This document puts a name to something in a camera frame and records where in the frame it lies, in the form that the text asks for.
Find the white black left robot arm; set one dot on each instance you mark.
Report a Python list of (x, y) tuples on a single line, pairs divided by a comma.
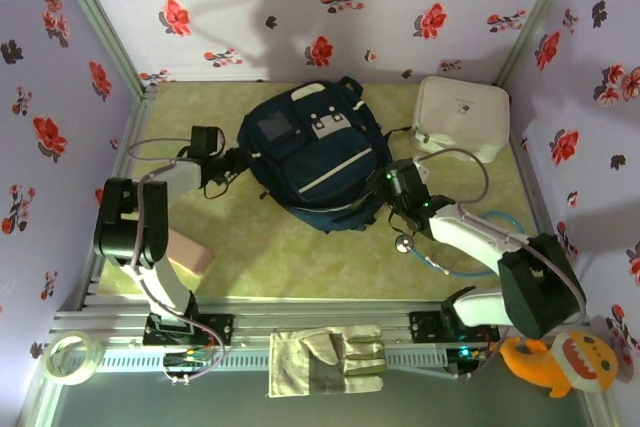
[(165, 287)]

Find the aluminium side rail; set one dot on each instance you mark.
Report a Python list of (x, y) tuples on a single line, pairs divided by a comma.
[(140, 112), (533, 172)]

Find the pink rectangular box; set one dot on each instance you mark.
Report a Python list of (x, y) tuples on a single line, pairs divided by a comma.
[(192, 254)]

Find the navy blue backpack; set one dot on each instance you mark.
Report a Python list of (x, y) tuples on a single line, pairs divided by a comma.
[(320, 172)]

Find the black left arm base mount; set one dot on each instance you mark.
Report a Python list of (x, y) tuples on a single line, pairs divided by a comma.
[(222, 329)]

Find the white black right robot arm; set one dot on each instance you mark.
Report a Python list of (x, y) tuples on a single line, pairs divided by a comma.
[(470, 242)]

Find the aluminium corner post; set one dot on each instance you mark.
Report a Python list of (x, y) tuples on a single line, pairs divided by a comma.
[(536, 22), (101, 22)]

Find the aluminium frame rail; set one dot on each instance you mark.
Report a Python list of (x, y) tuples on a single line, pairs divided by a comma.
[(320, 317)]

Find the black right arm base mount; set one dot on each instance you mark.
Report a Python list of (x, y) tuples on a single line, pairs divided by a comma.
[(422, 327)]

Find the blue tube stethoscope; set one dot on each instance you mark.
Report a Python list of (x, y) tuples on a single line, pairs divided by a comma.
[(402, 243)]

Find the small circuit board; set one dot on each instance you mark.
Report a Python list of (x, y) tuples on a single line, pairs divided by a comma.
[(472, 354), (185, 360)]

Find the white medical case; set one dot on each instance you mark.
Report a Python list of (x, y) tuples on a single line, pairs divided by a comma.
[(460, 112)]

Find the grey white work glove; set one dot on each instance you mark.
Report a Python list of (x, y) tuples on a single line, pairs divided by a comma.
[(320, 362)]

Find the orange shark plush toy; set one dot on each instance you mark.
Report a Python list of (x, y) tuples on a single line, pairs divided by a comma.
[(550, 372)]

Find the clear tape roll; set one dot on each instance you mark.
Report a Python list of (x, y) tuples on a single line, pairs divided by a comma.
[(55, 347)]

